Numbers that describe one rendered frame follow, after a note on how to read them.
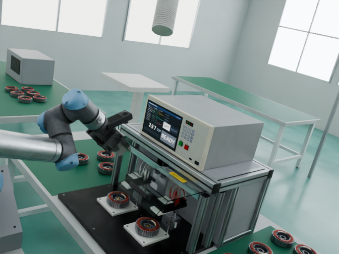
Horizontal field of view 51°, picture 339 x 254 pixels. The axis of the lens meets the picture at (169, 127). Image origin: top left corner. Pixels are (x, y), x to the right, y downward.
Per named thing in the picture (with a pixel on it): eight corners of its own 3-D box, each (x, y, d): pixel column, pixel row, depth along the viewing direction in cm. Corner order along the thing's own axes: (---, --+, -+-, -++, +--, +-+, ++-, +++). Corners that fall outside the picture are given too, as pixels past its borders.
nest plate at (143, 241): (143, 247, 152) (143, 244, 152) (123, 227, 162) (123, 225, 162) (169, 237, 162) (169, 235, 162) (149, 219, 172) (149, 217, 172)
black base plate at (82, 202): (130, 282, 135) (131, 277, 134) (57, 197, 178) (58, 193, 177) (213, 247, 166) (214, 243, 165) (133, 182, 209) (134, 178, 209)
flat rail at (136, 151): (202, 203, 148) (203, 197, 147) (120, 143, 190) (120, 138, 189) (204, 202, 149) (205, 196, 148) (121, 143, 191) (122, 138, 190)
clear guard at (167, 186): (154, 217, 132) (157, 203, 130) (118, 186, 148) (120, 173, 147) (212, 200, 154) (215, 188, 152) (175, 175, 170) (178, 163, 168)
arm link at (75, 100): (59, 93, 120) (80, 82, 118) (78, 113, 127) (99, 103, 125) (58, 109, 114) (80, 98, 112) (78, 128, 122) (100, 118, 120)
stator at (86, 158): (92, 163, 220) (92, 157, 219) (76, 167, 212) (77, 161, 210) (80, 155, 227) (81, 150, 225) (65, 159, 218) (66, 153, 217)
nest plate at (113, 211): (112, 216, 168) (112, 214, 168) (96, 200, 179) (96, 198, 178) (137, 209, 179) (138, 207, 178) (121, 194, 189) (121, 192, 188)
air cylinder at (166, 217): (170, 230, 168) (173, 220, 166) (161, 221, 173) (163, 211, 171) (178, 228, 171) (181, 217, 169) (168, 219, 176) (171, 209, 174)
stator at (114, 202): (114, 211, 171) (115, 204, 169) (102, 199, 178) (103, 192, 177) (132, 206, 178) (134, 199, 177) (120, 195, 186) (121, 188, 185)
